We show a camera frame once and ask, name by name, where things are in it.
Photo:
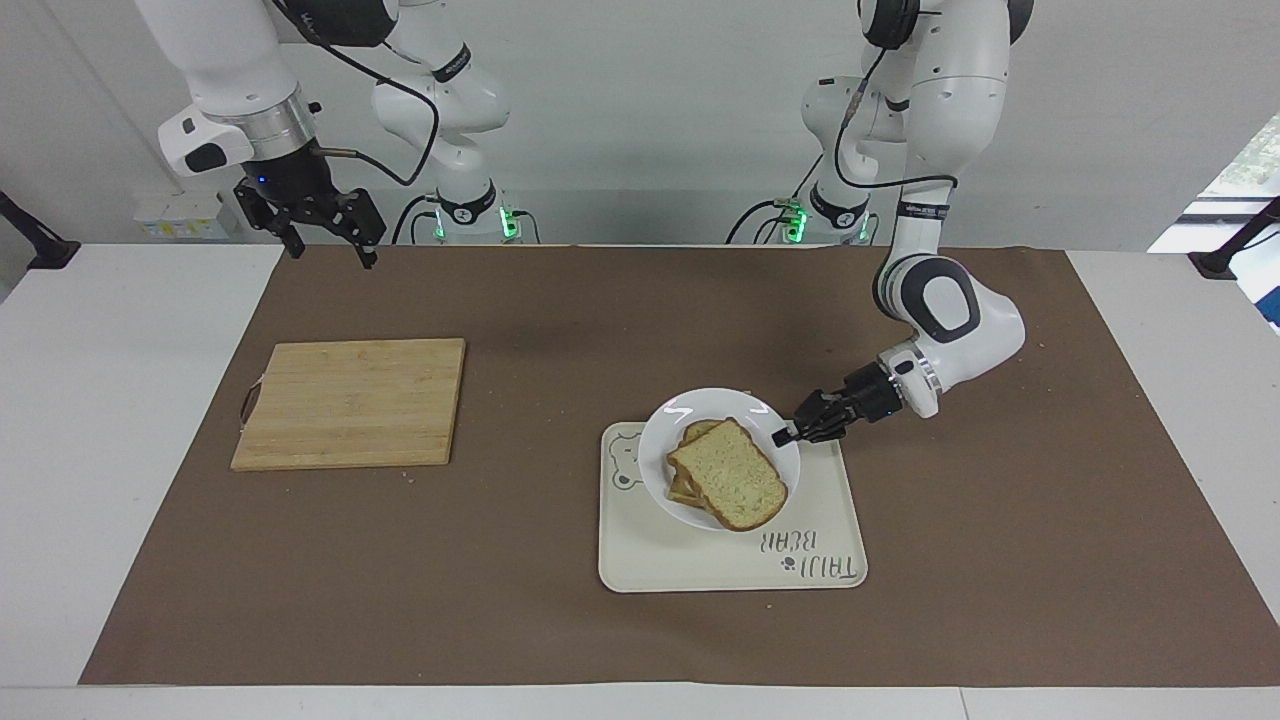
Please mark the bread slice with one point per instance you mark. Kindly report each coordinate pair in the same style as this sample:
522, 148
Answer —
697, 430

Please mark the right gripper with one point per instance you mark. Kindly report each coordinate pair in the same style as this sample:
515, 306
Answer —
292, 178

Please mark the white round plate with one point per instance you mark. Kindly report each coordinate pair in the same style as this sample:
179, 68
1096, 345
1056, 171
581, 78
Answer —
665, 430

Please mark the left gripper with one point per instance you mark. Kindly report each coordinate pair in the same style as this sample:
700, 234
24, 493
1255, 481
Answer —
876, 394

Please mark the cream rectangular tray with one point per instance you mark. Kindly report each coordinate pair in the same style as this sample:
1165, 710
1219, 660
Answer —
700, 560

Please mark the black stand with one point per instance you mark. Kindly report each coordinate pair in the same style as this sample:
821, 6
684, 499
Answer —
1225, 255
40, 245

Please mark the wooden cutting board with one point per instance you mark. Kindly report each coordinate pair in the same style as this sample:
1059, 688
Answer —
355, 400

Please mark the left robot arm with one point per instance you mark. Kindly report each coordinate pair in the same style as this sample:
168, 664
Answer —
955, 110

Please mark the stacked bread slices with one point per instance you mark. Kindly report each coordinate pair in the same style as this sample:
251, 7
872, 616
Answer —
730, 475

